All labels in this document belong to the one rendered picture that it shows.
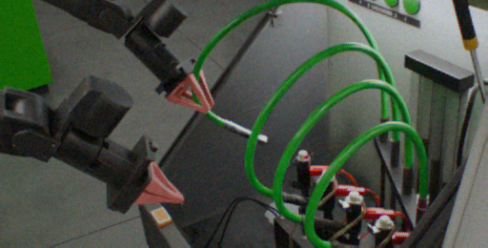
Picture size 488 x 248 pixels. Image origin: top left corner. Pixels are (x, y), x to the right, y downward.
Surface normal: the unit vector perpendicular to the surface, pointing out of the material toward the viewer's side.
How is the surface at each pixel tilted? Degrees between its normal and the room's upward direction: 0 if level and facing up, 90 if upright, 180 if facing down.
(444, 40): 90
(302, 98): 90
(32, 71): 90
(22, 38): 90
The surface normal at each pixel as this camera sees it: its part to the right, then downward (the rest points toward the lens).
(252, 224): -0.09, -0.87
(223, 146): 0.48, 0.39
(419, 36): -0.88, 0.29
